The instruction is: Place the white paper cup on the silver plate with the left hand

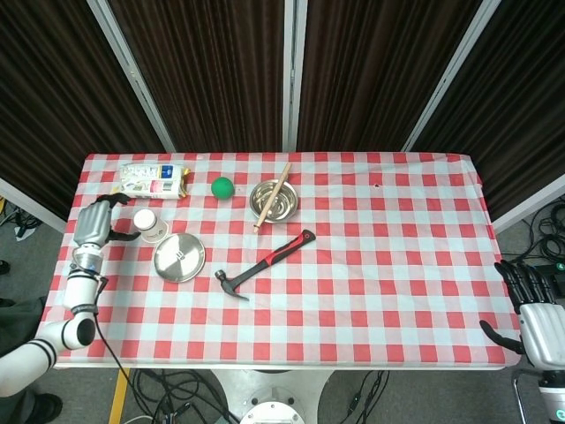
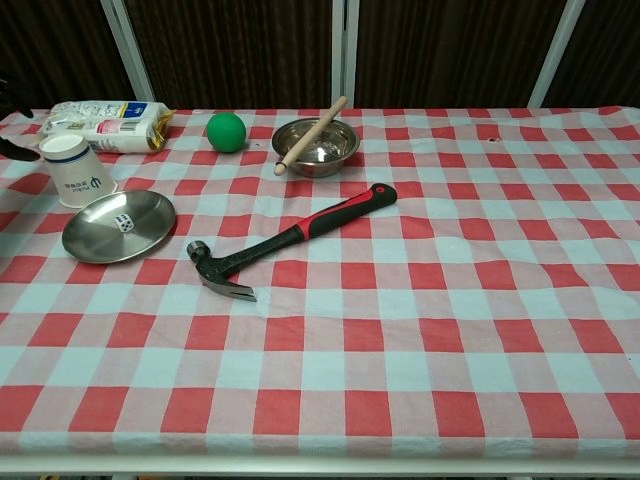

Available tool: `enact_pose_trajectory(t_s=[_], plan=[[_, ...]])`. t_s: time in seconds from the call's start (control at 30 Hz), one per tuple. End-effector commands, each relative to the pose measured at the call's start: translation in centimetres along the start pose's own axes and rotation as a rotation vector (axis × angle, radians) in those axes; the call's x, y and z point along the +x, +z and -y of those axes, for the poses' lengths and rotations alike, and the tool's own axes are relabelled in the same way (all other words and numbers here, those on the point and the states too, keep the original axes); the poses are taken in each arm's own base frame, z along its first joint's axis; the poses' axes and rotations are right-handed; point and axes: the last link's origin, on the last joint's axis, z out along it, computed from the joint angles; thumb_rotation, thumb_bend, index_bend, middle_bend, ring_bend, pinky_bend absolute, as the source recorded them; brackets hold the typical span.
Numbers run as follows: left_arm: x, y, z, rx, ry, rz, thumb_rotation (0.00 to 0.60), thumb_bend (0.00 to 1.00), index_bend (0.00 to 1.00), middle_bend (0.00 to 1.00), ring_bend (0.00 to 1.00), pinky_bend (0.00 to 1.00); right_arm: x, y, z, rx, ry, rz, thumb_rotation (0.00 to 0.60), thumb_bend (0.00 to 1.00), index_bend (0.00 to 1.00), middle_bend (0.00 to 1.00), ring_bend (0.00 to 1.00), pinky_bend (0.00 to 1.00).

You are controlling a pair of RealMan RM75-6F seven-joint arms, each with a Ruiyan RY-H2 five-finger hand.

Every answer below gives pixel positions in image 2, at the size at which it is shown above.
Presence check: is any white slanted frame post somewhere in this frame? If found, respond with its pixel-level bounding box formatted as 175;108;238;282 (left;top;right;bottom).
528;0;587;109
98;0;157;102

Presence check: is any white table frame bar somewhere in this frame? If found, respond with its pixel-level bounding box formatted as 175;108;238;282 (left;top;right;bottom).
0;453;640;477

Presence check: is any white snack package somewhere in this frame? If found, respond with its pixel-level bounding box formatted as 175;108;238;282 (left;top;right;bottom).
40;99;175;155

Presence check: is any white upright frame post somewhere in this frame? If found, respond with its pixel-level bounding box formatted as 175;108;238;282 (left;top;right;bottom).
330;0;362;109

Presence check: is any white paper cup blue print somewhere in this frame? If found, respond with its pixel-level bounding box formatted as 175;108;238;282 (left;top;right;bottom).
38;133;119;210

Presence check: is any black red claw hammer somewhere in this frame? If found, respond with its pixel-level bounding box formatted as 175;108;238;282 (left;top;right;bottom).
186;182;399;304

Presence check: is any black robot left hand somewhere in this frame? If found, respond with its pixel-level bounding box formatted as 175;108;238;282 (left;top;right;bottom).
0;78;42;163

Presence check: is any red white checkered tablecloth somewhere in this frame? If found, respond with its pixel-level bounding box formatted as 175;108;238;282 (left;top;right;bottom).
0;105;640;459

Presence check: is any steel plate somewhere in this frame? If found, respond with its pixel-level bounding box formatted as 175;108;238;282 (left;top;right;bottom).
60;189;179;265

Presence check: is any green ball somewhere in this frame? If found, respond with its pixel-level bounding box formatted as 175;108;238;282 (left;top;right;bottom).
205;111;248;154

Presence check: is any stainless steel bowl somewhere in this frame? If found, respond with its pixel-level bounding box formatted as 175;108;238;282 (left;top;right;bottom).
270;117;363;179

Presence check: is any wooden stick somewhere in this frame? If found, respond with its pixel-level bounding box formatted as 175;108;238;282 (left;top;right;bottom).
272;95;349;177

